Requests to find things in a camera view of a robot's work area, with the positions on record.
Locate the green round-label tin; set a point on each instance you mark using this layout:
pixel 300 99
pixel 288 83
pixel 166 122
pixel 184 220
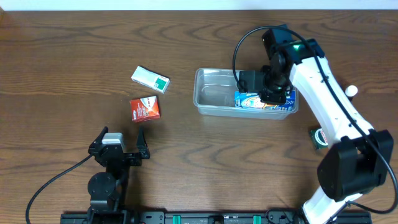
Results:
pixel 318 138

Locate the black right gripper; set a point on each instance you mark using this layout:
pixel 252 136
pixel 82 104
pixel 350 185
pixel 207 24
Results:
pixel 274 97

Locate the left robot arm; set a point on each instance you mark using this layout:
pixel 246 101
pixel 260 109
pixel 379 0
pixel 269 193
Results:
pixel 108 189

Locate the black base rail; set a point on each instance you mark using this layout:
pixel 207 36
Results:
pixel 158 217

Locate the red medicine box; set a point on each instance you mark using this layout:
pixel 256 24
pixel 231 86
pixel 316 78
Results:
pixel 145 109

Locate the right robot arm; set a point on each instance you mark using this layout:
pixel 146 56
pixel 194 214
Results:
pixel 358 157

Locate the dark bottle white cap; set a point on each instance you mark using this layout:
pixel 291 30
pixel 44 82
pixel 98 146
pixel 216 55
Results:
pixel 351 91

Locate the clear plastic container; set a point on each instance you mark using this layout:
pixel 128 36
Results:
pixel 215 93

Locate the white green medicine box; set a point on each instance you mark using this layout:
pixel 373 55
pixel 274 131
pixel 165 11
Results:
pixel 150 79

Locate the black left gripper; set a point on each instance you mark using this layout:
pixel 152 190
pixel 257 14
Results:
pixel 128 157

